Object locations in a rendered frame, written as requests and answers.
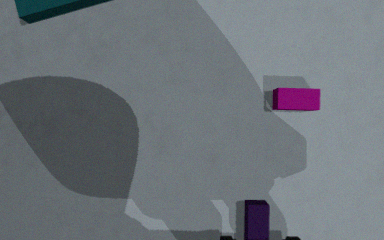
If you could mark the magenta block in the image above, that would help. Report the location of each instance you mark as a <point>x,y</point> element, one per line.
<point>300,99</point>

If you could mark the dark purple rectangular bar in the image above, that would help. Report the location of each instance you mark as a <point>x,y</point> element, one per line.
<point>256,220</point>

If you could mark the turquoise rod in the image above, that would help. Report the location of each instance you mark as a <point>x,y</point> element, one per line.
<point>33,11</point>

